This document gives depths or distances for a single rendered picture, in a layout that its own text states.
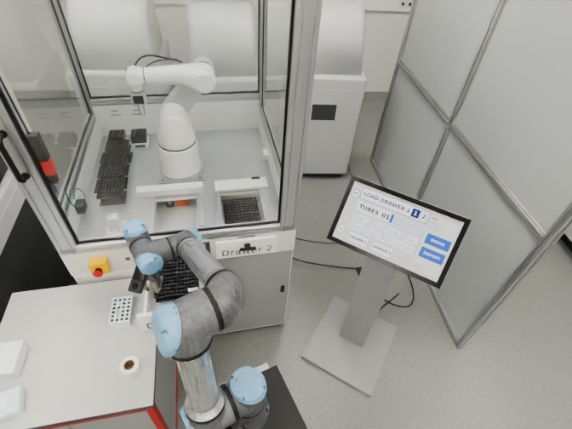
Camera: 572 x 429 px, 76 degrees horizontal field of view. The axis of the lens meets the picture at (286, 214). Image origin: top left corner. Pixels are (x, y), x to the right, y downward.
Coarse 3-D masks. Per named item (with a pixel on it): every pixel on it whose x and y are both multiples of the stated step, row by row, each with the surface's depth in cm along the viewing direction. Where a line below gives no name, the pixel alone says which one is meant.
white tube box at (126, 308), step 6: (114, 300) 157; (120, 300) 158; (126, 300) 157; (132, 300) 157; (114, 306) 154; (120, 306) 154; (126, 306) 155; (132, 306) 156; (114, 312) 154; (120, 312) 153; (126, 312) 153; (132, 312) 155; (114, 318) 150; (120, 318) 151; (126, 318) 152; (132, 318) 154; (108, 324) 149; (114, 324) 150; (120, 324) 151; (126, 324) 151
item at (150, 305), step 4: (204, 244) 169; (148, 284) 152; (200, 284) 160; (152, 288) 157; (200, 288) 159; (148, 292) 150; (152, 292) 156; (148, 296) 149; (152, 296) 154; (148, 300) 148; (152, 300) 153; (144, 304) 145; (148, 304) 148; (152, 304) 152; (156, 304) 152; (160, 304) 152; (144, 308) 144; (148, 308) 147; (152, 308) 150
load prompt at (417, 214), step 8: (368, 192) 161; (376, 192) 159; (368, 200) 161; (376, 200) 159; (384, 200) 158; (392, 200) 157; (392, 208) 157; (400, 208) 156; (408, 208) 155; (416, 208) 154; (408, 216) 155; (416, 216) 154; (424, 216) 153
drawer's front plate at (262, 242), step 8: (224, 240) 167; (232, 240) 167; (240, 240) 167; (248, 240) 168; (256, 240) 169; (264, 240) 170; (272, 240) 171; (216, 248) 167; (224, 248) 168; (232, 248) 169; (256, 248) 173; (264, 248) 174; (272, 248) 175; (216, 256) 171; (224, 256) 172; (232, 256) 173
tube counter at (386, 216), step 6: (384, 210) 158; (384, 216) 158; (390, 216) 157; (396, 216) 156; (390, 222) 157; (396, 222) 156; (402, 222) 156; (408, 222) 155; (414, 222) 154; (408, 228) 155; (414, 228) 154; (420, 228) 153; (420, 234) 153
